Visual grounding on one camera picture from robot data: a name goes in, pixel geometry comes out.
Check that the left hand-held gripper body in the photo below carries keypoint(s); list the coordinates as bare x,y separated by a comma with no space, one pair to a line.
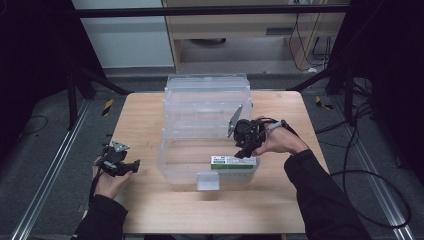
113,160

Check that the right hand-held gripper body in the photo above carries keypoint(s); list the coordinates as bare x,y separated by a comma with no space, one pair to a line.
248,133

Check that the green and white carton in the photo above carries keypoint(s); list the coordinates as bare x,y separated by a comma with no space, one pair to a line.
233,162

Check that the clear plastic storage box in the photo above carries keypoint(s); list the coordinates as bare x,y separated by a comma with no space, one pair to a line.
200,116

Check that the person's left hand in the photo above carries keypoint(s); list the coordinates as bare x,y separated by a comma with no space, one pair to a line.
110,186

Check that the person's right hand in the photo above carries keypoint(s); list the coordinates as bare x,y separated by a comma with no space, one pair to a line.
283,141

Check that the yellow black tape strip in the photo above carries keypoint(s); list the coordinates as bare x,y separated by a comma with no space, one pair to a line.
322,104
107,107

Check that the black metal stand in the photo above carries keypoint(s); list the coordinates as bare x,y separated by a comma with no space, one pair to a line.
71,100
349,100

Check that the light wooden desk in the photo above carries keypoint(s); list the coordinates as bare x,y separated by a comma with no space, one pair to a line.
233,25

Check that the white cabinet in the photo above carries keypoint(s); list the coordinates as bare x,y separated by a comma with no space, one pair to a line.
126,40

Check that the black curtain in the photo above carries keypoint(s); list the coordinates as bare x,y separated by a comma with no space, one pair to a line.
33,66
393,66

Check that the aluminium floor rail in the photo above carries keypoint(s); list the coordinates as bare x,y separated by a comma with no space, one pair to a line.
50,173
376,186

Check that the black horizontal frame bar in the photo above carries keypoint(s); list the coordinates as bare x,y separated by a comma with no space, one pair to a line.
200,11

